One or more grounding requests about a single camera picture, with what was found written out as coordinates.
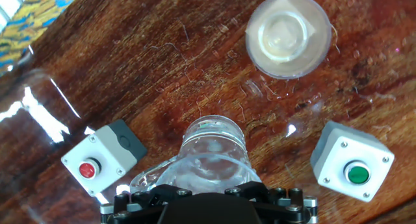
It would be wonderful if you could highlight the clear mug with water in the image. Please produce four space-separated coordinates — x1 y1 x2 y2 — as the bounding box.
129 115 263 201

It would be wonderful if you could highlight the red push button box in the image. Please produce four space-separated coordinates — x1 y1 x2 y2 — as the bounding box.
60 119 149 198

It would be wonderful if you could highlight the clear empty plastic cup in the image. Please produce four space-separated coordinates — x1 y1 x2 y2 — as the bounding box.
245 0 333 81

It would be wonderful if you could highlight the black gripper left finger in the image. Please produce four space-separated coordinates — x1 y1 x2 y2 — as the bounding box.
99 184 196 224

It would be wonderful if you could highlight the glossy wood grain mat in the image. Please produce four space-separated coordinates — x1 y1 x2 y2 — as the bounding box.
0 0 416 224

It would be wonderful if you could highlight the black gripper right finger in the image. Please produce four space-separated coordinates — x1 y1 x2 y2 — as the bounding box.
224 180 319 224

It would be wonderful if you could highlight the green push button box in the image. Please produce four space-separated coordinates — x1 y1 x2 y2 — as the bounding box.
309 120 396 203

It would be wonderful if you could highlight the light wooden cube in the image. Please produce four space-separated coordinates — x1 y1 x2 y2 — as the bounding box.
245 0 318 69

